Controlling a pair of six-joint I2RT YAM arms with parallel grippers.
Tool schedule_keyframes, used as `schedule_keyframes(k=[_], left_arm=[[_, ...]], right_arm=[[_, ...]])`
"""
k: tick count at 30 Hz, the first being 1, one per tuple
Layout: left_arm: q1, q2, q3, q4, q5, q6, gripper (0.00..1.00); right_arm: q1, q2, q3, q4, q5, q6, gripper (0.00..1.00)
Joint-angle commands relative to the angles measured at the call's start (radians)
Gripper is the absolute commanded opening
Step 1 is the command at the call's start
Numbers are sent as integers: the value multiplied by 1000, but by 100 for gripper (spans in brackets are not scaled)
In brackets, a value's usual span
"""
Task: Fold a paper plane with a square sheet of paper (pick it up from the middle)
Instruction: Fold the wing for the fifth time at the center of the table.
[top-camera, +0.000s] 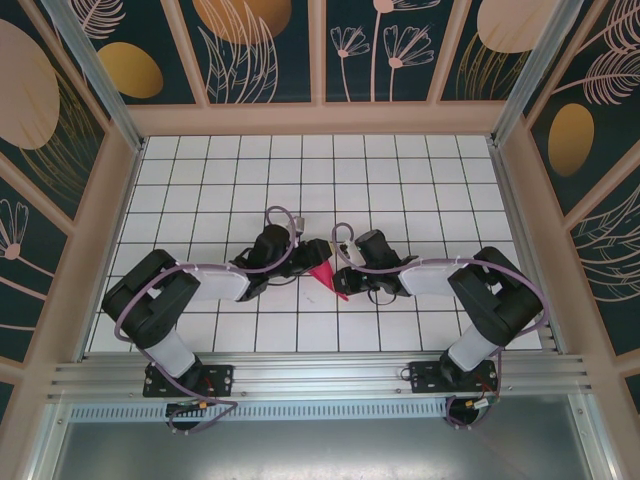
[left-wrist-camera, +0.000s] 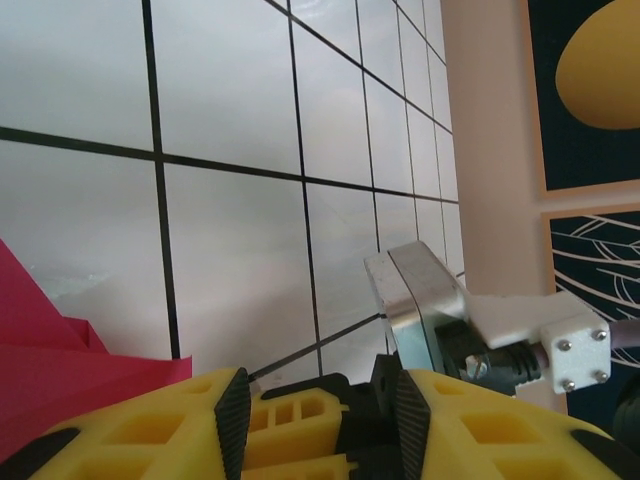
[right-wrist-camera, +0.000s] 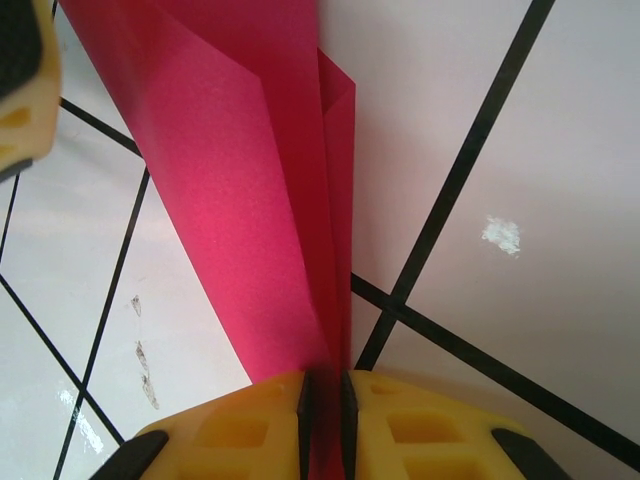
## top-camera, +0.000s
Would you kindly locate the pink paper sheet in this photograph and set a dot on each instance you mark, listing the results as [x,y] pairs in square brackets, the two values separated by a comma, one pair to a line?
[327,277]

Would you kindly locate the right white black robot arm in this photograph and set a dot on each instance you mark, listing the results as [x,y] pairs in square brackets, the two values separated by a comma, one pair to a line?
[430,280]

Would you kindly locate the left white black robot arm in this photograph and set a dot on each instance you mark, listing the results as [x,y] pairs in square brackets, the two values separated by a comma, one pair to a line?
[220,285]

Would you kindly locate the grey metal sheet panel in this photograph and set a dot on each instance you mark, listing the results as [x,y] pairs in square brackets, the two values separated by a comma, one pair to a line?
[320,450]

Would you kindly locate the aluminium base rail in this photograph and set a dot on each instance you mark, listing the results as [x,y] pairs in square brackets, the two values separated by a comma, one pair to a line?
[320,375]

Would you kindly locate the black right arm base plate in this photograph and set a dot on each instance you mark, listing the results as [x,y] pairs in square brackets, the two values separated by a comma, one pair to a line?
[425,380]

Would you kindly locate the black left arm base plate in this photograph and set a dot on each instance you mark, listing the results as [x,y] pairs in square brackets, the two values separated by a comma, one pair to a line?
[220,380]

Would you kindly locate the aluminium side rail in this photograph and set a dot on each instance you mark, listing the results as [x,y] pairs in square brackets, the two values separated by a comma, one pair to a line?
[530,225]

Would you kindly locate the aluminium corner post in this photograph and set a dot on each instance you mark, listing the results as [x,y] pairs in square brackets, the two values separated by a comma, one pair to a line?
[530,75]
[100,85]

